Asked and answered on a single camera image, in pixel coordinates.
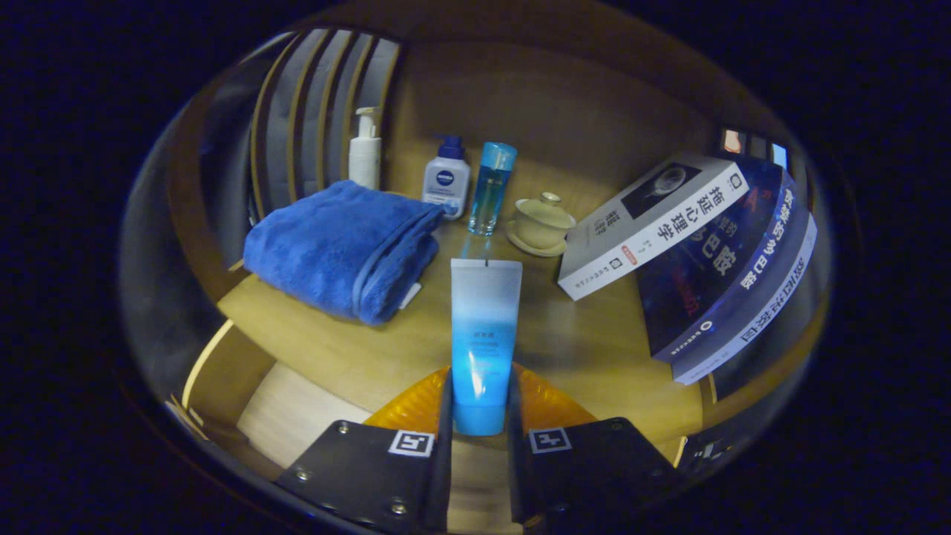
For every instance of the wooden drawer with black knob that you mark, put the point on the wooden drawer with black knob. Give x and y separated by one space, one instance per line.
297 416

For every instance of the wooden countertop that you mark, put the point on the wooden countertop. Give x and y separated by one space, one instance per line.
579 334

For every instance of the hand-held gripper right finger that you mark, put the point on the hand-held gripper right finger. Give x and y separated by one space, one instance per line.
594 468

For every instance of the white pump bottle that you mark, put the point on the white pump bottle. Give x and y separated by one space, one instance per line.
365 160

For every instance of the blue and white tube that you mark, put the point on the blue and white tube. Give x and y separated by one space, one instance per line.
483 342

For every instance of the beige lidded tea cup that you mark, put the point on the beige lidded tea cup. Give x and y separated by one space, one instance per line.
541 223

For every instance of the white bottle with blue cap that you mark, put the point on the white bottle with blue cap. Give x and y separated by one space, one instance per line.
446 182

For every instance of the dark blue book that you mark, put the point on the dark blue book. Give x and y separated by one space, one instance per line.
706 282

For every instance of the blue folded towel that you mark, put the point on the blue folded towel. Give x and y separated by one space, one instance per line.
334 245

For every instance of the pale purple book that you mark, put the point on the pale purple book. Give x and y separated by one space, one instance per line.
773 308

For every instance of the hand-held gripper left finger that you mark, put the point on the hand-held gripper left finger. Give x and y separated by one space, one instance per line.
371 475

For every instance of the wooden cabinet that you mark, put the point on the wooden cabinet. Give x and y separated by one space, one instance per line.
594 96

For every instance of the clear blue bottle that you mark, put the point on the clear blue bottle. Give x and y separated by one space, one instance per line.
490 189

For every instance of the white book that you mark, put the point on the white book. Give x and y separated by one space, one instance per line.
654 223

